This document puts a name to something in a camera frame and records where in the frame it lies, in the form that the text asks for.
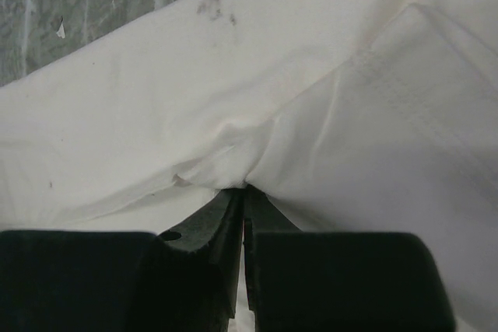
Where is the white t shirt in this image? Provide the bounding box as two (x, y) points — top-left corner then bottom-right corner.
(1, 0), (497, 331)

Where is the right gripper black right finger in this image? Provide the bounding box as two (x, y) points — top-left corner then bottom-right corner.
(244, 187), (456, 331)

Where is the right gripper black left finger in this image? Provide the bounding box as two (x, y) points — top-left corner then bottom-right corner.
(1, 190), (243, 331)

